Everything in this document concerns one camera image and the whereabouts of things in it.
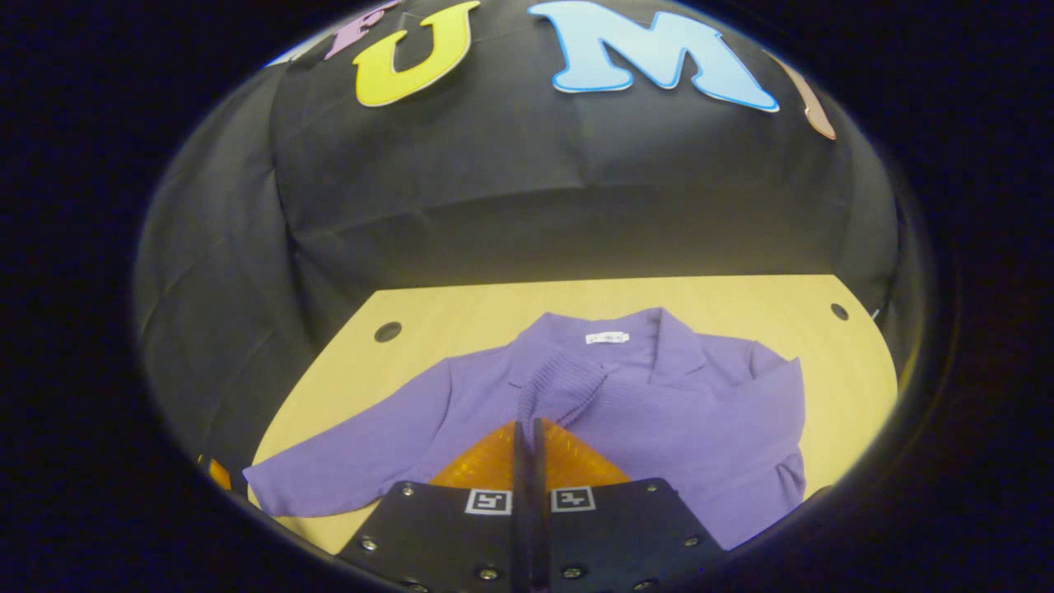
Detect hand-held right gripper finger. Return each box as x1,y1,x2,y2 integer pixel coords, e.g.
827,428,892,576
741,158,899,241
531,418,727,593
338,420,532,593

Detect purple knit cardigan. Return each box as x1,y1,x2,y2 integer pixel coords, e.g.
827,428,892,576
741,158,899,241
243,307,808,551

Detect black backdrop cloth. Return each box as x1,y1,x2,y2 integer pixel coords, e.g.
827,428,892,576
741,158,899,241
132,0,907,495

